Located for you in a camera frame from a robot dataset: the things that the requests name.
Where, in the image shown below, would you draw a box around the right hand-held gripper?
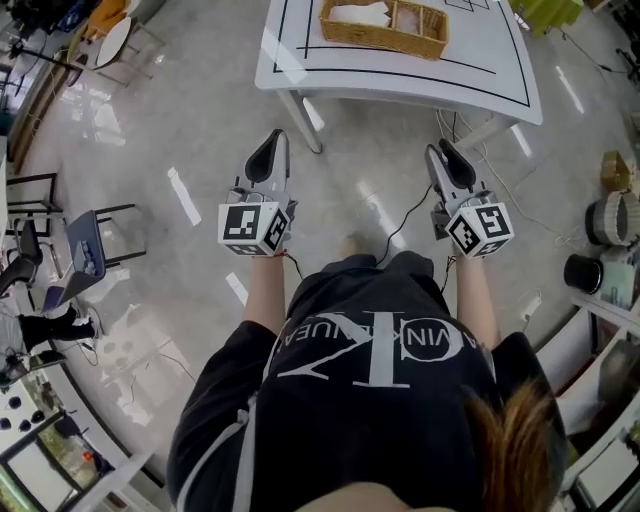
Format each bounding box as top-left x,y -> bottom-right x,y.
424,138 -> 515,260

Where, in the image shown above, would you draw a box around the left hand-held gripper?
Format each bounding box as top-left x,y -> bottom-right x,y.
217,128 -> 300,260

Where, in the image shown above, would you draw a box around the wicker tissue basket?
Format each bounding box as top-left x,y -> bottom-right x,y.
318,0 -> 450,62

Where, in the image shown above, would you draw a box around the person's left forearm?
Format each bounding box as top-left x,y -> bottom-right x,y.
243,254 -> 289,335

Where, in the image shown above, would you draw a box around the person's right forearm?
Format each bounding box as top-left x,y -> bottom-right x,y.
452,254 -> 501,351

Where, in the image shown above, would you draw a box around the white power strip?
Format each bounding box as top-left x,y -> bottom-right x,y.
519,294 -> 544,321

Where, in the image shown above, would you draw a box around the clear plastic packet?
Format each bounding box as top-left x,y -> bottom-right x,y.
394,7 -> 436,34

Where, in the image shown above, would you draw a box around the grey woven basket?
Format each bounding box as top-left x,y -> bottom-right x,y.
585,191 -> 640,246

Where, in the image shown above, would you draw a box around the black cylinder container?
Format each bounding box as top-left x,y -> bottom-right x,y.
563,253 -> 605,295

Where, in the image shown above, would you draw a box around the white tissues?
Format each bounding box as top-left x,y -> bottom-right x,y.
327,2 -> 394,29

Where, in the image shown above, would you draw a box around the blue chair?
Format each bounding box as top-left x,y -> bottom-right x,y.
42,202 -> 149,314

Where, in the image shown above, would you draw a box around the small round white table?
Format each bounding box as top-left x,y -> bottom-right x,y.
74,17 -> 166,89

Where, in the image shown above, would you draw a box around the orange cushion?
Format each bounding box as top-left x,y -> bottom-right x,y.
87,0 -> 131,39

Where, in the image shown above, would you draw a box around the white shelf unit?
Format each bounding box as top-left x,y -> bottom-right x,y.
534,289 -> 640,512

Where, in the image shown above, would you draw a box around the black office chair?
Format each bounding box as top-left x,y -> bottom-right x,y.
0,219 -> 46,296

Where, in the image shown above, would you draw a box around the person's black t-shirt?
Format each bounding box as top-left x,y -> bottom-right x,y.
167,251 -> 569,507

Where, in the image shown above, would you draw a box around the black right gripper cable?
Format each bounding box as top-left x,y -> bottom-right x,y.
374,184 -> 434,266

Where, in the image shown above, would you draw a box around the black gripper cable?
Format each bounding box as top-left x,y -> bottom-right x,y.
374,184 -> 434,266
282,248 -> 306,281

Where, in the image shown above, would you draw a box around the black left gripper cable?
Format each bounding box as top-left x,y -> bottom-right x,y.
282,248 -> 306,281

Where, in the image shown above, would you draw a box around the black metal frame stool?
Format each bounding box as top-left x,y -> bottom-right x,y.
7,172 -> 66,236

